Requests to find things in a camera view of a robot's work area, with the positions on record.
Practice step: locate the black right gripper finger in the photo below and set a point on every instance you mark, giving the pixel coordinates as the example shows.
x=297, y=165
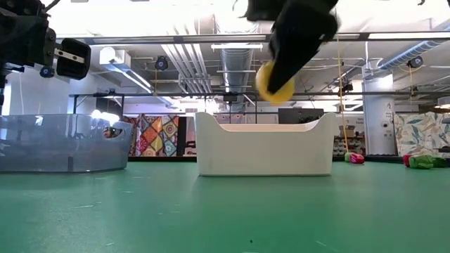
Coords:
x=292, y=52

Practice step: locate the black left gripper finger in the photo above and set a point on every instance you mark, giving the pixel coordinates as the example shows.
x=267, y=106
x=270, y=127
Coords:
x=75, y=71

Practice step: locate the yellow toy lemon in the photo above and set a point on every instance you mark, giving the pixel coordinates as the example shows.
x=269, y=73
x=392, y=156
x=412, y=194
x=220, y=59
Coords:
x=262, y=81

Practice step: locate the white plastic basket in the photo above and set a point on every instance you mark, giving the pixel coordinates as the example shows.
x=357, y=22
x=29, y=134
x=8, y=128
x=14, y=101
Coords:
x=263, y=151

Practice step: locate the green toy produce piece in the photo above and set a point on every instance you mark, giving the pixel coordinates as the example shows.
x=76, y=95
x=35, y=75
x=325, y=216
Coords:
x=440, y=161
x=421, y=162
x=348, y=156

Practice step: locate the red toy produce piece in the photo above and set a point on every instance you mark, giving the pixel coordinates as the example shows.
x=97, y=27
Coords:
x=357, y=158
x=407, y=160

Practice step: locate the black monitor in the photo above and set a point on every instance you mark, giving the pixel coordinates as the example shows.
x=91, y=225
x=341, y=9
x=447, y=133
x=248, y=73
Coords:
x=299, y=116

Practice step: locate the translucent grey plastic basket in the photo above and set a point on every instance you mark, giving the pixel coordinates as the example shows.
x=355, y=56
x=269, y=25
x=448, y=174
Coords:
x=63, y=144

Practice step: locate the grey rig crossbar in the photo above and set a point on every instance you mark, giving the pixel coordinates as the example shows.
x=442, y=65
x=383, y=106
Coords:
x=175, y=38

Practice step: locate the colourful patchwork quilt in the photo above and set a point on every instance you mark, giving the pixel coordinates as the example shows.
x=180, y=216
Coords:
x=154, y=135

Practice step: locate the black horizontal pipe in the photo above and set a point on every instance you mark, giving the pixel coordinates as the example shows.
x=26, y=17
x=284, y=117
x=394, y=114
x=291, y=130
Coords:
x=175, y=94

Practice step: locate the white column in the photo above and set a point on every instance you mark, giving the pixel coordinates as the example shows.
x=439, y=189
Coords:
x=379, y=116

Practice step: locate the leaf print curtain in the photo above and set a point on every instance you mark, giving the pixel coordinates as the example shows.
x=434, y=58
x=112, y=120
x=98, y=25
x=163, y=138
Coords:
x=422, y=133

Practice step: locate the green table mat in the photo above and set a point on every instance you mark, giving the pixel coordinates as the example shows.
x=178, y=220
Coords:
x=225, y=211

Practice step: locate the black round camera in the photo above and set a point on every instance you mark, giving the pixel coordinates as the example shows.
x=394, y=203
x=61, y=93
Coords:
x=46, y=72
x=161, y=63
x=415, y=62

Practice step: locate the silver ventilation duct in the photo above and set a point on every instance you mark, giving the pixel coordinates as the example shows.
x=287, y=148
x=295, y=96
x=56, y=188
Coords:
x=236, y=70

